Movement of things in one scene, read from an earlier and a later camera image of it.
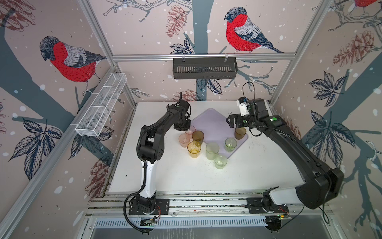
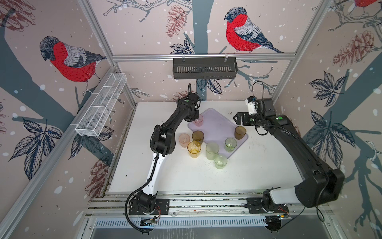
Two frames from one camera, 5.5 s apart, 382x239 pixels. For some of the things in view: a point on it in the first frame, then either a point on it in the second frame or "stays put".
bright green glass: x=230 y=144 stays put
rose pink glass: x=191 y=130 -> x=199 y=122
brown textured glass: x=239 y=132 stays put
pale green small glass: x=221 y=161 stays put
